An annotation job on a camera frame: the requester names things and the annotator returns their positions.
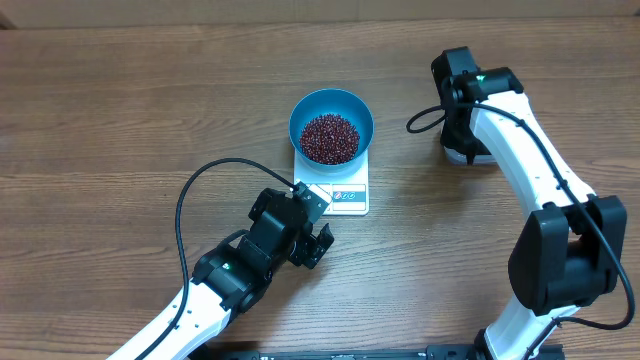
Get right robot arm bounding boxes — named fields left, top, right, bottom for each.
left=431, top=47, right=635, bottom=359

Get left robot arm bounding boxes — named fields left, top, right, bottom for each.
left=110, top=184, right=334, bottom=359

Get white digital kitchen scale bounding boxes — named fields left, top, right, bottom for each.
left=294, top=151, right=370, bottom=216

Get red beans in bowl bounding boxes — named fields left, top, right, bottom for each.
left=299, top=113, right=360, bottom=165

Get teal round bowl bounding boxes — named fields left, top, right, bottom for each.
left=288, top=88, right=375, bottom=170

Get clear plastic food container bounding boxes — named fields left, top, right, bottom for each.
left=444, top=147, right=497, bottom=166

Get left black camera cable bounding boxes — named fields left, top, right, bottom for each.
left=133, top=157, right=301, bottom=360

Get black camera cable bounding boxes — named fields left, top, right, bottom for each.
left=405, top=102, right=636, bottom=360
left=133, top=157, right=301, bottom=360

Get right black camera cable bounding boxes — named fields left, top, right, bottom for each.
left=405, top=102, right=636, bottom=360

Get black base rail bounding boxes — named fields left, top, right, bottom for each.
left=189, top=341, right=566, bottom=360

